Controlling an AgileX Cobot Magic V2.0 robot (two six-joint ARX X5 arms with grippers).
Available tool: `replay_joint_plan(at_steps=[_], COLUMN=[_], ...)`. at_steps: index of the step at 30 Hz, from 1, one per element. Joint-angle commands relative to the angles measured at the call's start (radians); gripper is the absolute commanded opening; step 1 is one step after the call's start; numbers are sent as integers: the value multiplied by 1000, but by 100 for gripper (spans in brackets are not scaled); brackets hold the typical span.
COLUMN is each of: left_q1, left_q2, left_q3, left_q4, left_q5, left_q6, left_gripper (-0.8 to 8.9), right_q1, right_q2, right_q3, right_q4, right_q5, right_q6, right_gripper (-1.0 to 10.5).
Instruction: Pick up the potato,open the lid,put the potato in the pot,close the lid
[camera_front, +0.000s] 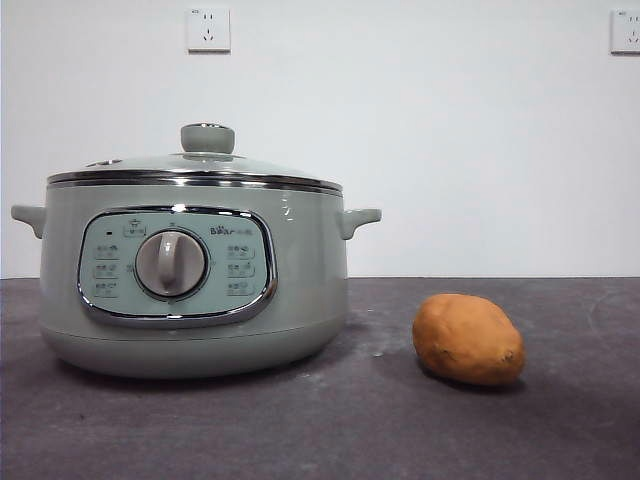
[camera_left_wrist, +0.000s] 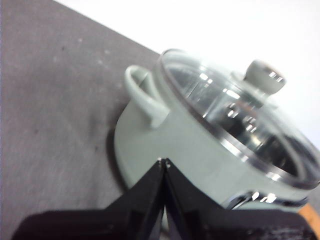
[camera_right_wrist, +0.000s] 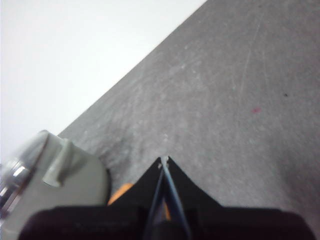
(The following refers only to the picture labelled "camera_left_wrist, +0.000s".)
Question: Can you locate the glass lid with pale knob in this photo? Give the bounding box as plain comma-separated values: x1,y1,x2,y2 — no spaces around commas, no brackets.
154,48,320,191

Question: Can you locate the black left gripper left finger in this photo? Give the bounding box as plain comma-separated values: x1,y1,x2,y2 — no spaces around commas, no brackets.
11,159,166,240

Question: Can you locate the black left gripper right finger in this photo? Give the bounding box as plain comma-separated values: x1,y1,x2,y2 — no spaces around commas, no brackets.
164,158,320,240

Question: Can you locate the pale green pot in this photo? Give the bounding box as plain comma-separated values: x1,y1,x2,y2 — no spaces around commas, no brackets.
113,64,320,211

